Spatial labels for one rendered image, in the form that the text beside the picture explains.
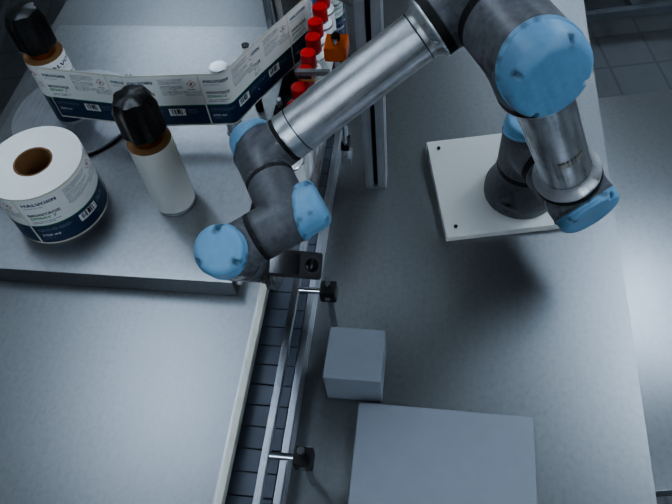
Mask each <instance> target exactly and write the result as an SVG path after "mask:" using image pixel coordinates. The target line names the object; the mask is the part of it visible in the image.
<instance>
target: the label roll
mask: <svg viewBox="0 0 672 504"><path fill-rule="evenodd" d="M107 203H108V191H107V188H106V186H105V184H104V183H103V181H102V179H101V177H100V176H99V174H98V172H97V170H96V169H95V167H94V165H93V163H92V161H91V160H90V158H89V156H88V154H87V153H86V151H85V149H84V147H83V145H82V144H81V142H80V140H79V139H78V137H77V136H76V135H75V134H74V133H73V132H71V131H69V130H67V129H65V128H61V127H56V126H41V127H35V128H31V129H27V130H25V131H22V132H20V133H17V134H15V135H13V136H12V137H10V138H8V139H7V140H5V141H4V142H3V143H1V144H0V206H1V207H2V208H3V209H4V211H5V212H6V213H7V214H8V216H9V217H10V218H11V219H12V221H13V222H14V223H15V224H16V226H17V227H18V228H19V229H20V231H21V232H22V233H23V234H24V235H25V236H26V237H27V238H29V239H31V240H33V241H35V242H39V243H46V244H51V243H60V242H64V241H68V240H71V239H73V238H76V237H78V236H80V235H81V234H83V233H85V232H86V231H88V230H89V229H90V228H91V227H93V226H94V225H95V224H96V223H97V222H98V220H99V219H100V218H101V216H102V215H103V213H104V211H105V209H106V207H107Z"/></svg>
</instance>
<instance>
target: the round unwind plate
mask: <svg viewBox="0 0 672 504"><path fill-rule="evenodd" d="M82 72H92V73H102V74H112V75H120V74H117V73H114V72H111V71H106V70H82ZM41 126H56V127H61V128H65V129H67V130H69V131H71V132H73V133H74V134H75V135H76V136H77V137H78V139H79V140H80V142H81V144H82V145H83V147H84V149H85V151H86V153H87V154H91V153H93V152H96V151H98V150H100V149H102V148H104V147H105V146H107V145H109V144H110V143H112V142H113V141H115V140H116V139H117V138H118V137H120V136H121V133H120V131H119V129H118V126H117V124H116V123H114V122H106V121H97V120H89V119H85V120H83V121H81V122H79V123H76V124H64V123H61V122H60V121H58V119H57V118H56V115H55V113H54V112H53V110H52V108H51V107H50V105H49V103H48V101H47V100H46V98H45V96H44V94H43V93H42V91H41V89H40V88H39V87H38V88H37V89H35V90H34V91H33V92H32V93H31V94H29V95H28V96H27V97H26V98H25V99H24V101H23V102H22V103H21V104H20V106H19V107H18V109H17V110H16V112H15V115H14V117H13V120H12V126H11V130H12V136H13V135H15V134H17V133H20V132H22V131H25V130H27V129H31V128H35V127H41Z"/></svg>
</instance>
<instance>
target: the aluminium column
mask: <svg viewBox="0 0 672 504"><path fill-rule="evenodd" d="M353 4H354V19H355V34H356V48H357V50H358V49H360V48H361V47H362V46H364V45H365V44H366V43H367V42H369V41H370V40H371V39H372V38H374V37H375V36H376V35H377V34H379V33H380V32H381V31H383V30H384V16H383V0H353ZM361 123H362V138H363V153H364V167H365V182H366V188H371V189H386V184H387V135H386V96H384V97H382V98H381V99H380V100H378V101H377V102H376V103H374V104H373V105H372V106H370V107H369V108H368V109H366V110H365V111H364V112H362V113H361Z"/></svg>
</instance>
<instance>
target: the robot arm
mask: <svg viewBox="0 0 672 504"><path fill-rule="evenodd" d="M461 47H465V49H466V50H467V51H468V52H469V54H470V55H471V56H472V57H473V59H474V60H475V61H476V62H477V64H478V65H479V66H480V68H481V69H482V70H483V72H484V73H485V75H486V77H487V78H488V80H489V82H490V84H491V87H492V89H493V92H494V94H495V96H496V98H497V101H498V103H499V104H500V106H501V107H502V108H503V110H505V111H506V112H507V115H506V117H505V121H504V123H503V125H502V136H501V141H500V147H499V152H498V158H497V161H496V162H495V164H494V165H493V166H492V167H491V168H490V169H489V171H488V173H487V175H486V177H485V182H484V195H485V198H486V200H487V202H488V203H489V204H490V206H491V207H492V208H493V209H494V210H496V211H497V212H499V213H500V214H502V215H504V216H507V217H510V218H514V219H531V218H535V217H538V216H541V215H543V214H544V213H546V212H548V214H549V215H550V216H551V218H552V219H553V221H554V224H555V225H557V226H558V227H559V228H560V229H561V231H563V232H564V233H575V232H578V231H581V230H583V229H585V228H587V227H589V226H591V225H593V224H594V223H596V222H598V221H599V220H600V219H602V218H603V217H605V216H606V215H607V214H608V213H609V212H610V211H611V210H612V209H613V208H614V207H615V206H616V205H617V203H618V201H619V198H620V195H619V193H618V191H617V190H616V189H615V188H616V187H615V185H612V184H611V183H610V181H609V180H608V179H607V177H606V176H605V174H604V170H603V166H602V162H601V159H600V157H599V155H598V154H597V152H596V151H595V150H594V149H592V148H591V147H589V146H588V145H587V141H586V137H585V133H584V129H583V125H582V121H581V117H580V113H579V109H578V105H577V101H576V98H577V97H578V96H579V95H580V94H581V92H582V91H583V90H584V88H585V87H586V83H585V82H584V81H585V80H587V79H589V78H590V76H591V74H592V70H593V64H594V57H593V52H592V48H591V46H590V44H589V42H588V41H587V40H586V38H585V36H584V34H583V32H582V31H581V30H580V28H579V27H578V26H577V25H576V24H575V23H573V22H572V21H571V20H569V19H567V18H566V17H565V15H564V14H563V13H562V12H561V11H560V10H559V9H558V8H557V7H556V6H555V5H554V4H553V3H552V2H551V1H550V0H410V1H409V7H408V10H407V12H405V13H404V14H403V15H402V16H400V17H399V18H398V19H396V20H395V21H394V22H393V23H391V24H390V25H389V26H388V27H386V28H385V29H384V30H383V31H381V32H380V33H379V34H377V35H376V36H375V37H374V38H372V39H371V40H370V41H369V42H367V43H366V44H365V45H364V46H362V47H361V48H360V49H358V50H357V51H356V52H355V53H353V54H352V55H351V56H350V57H348V58H347V59H346V60H345V61H343V62H342V63H341V64H339V65H338V66H337V67H336V68H334V69H333V70H332V71H331V72H329V73H328V74H327V75H326V76H324V77H323V78H322V79H321V80H319V81H318V82H317V83H315V84H314V85H313V86H312V87H310V88H309V89H308V90H307V91H305V92H304V93H303V94H302V95H300V96H299V97H298V98H296V99H295V100H294V101H293V102H291V103H290V104H289V105H288V106H286V107H285V108H284V109H283V110H281V111H280V112H279V113H277V114H276V115H275V116H274V117H272V118H271V119H270V120H269V121H266V120H264V119H261V118H251V119H250V120H248V121H243V122H241V123H239V124H238V125H237V126H236V127H235V128H234V129H233V131H232V132H231V135H230V138H229V145H230V148H231V151H232V154H233V160H234V163H235V165H236V167H237V168H238V170H239V172H240V174H241V177H242V179H243V181H244V183H245V186H246V188H247V191H248V193H249V196H250V198H251V200H252V203H253V205H254V207H255V208H254V209H253V210H251V211H249V212H247V213H246V214H244V215H242V216H241V217H239V218H237V219H235V220H234V221H232V222H230V223H228V224H226V223H221V224H214V225H211V226H208V227H207V228H205V229H204V230H203V231H201V233H200V234H199V235H198V237H197V238H196V241H195V244H194V258H195V261H196V264H197V265H198V267H199V268H200V269H201V270H202V271H203V272H204V273H206V274H208V275H210V276H212V277H213V278H216V279H219V280H227V281H234V282H236V284H237V285H242V283H243V282H259V283H263V284H265V285H266V287H267V289H269V290H278V289H279V288H280V286H281V284H282V281H283V280H284V277H286V278H298V279H310V280H320V279H321V274H322V260H323V255H322V253H318V252H308V251H298V250H288V249H290V248H292V247H294V246H296V245H298V244H299V243H301V242H303V241H307V240H309V239H311V237H312V236H313V235H315V234H317V233H318V232H320V231H322V230H323V229H325V228H326V227H328V226H329V225H330V223H331V215H330V212H329V210H328V208H327V206H326V204H325V202H324V201H323V199H322V197H321V195H320V193H319V192H318V190H317V188H316V187H315V185H314V184H313V182H312V181H310V180H305V181H303V182H299V181H298V179H297V177H296V175H295V172H294V170H293V168H292V165H294V164H295V163H296V162H297V161H299V160H300V159H302V158H303V157H304V156H306V155H307V154H308V153H310V152H311V151H312V150H314V149H315V148H316V147H318V146H319V145H320V144H321V143H323V142H324V141H325V140H327V139H328V138H329V137H331V136H332V135H333V134H335V133H336V132H337V131H339V130H340V129H341V128H343V127H344V126H345V125H347V124H348V123H349V122H351V121H352V120H353V119H355V118H356V117H357V116H358V115H360V114H361V113H362V112H364V111H365V110H366V109H368V108H369V107H370V106H372V105H373V104H374V103H376V102H377V101H378V100H380V99H381V98H382V97H384V96H385V95H386V94H388V93H389V92H390V91H392V90H393V89H394V88H395V87H397V86H398V85H399V84H401V83H402V82H403V81H405V80H406V79H407V78H409V77H410V76H411V75H413V74H414V73H415V72H417V71H418V70H419V69H421V68H422V67H423V66H425V65H426V64H427V63H429V62H430V61H431V60H433V59H434V58H435V57H436V56H439V55H443V56H450V55H451V54H452V53H454V52H455V51H456V50H458V49H459V48H461Z"/></svg>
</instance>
